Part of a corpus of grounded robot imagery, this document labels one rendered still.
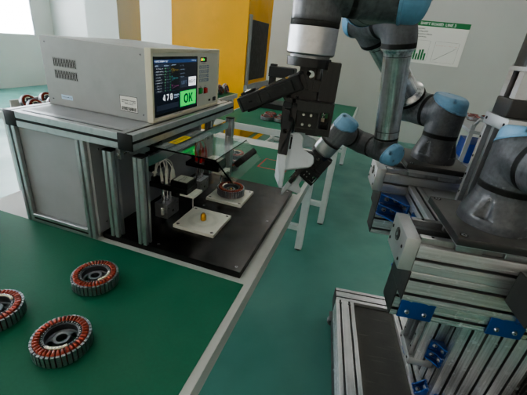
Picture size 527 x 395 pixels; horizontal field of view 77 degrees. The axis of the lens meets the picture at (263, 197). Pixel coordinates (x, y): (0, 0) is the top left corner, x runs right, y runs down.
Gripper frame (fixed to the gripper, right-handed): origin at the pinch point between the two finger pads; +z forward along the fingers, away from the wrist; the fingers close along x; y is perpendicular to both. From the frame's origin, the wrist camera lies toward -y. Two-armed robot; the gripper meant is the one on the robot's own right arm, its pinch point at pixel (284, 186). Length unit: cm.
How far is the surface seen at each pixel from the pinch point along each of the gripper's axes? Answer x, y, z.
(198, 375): -75, 9, 9
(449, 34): 508, 59, -134
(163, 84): -27, -48, -13
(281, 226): -9.6, 8.5, 9.0
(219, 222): -23.6, -9.6, 15.4
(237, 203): -6.6, -10.0, 15.7
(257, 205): -2.3, -3.2, 13.2
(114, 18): 273, -290, 103
